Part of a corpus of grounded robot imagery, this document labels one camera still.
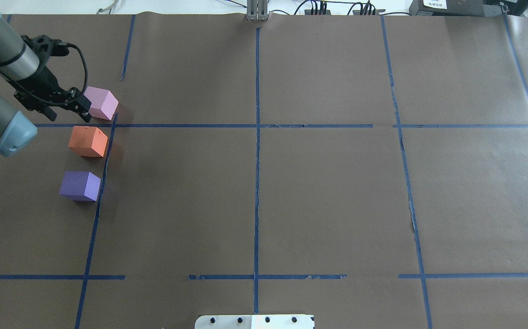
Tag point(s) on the orange foam cube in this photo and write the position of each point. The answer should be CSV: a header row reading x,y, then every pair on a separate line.
x,y
88,142

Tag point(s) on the black power strip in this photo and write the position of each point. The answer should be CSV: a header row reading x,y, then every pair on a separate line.
x,y
317,12
367,12

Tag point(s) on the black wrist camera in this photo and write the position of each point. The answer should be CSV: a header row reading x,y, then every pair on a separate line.
x,y
45,46

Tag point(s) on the purple foam cube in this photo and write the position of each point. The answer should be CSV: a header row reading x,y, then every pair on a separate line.
x,y
80,186

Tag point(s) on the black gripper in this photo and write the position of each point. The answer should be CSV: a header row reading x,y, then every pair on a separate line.
x,y
40,85

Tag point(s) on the pink foam cube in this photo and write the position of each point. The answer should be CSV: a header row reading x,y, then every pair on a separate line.
x,y
103,103

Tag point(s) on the black computer box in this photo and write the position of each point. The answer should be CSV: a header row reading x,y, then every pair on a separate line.
x,y
476,8

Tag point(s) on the black power strip left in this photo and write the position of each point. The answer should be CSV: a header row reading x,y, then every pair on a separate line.
x,y
317,12

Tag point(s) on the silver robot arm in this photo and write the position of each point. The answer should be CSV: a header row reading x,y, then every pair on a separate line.
x,y
18,62

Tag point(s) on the aluminium frame post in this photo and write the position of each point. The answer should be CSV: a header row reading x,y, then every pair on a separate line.
x,y
257,10

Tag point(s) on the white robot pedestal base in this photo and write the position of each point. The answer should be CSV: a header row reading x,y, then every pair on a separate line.
x,y
256,321

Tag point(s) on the black power strip right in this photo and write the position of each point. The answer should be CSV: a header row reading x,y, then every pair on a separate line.
x,y
367,12

